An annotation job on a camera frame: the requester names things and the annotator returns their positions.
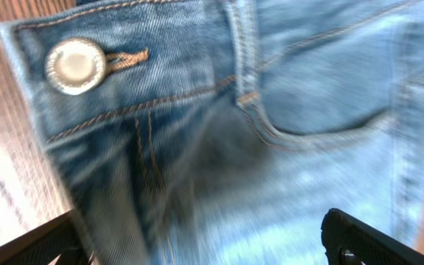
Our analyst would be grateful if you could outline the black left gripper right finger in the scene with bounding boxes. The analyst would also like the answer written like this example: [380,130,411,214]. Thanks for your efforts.
[321,208,424,265]

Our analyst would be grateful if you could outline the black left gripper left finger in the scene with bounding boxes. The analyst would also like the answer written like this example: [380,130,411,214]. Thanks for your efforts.
[0,211,87,265]

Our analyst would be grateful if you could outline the blue denim jeans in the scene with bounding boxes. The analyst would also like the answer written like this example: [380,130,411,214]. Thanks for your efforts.
[0,0,424,264]

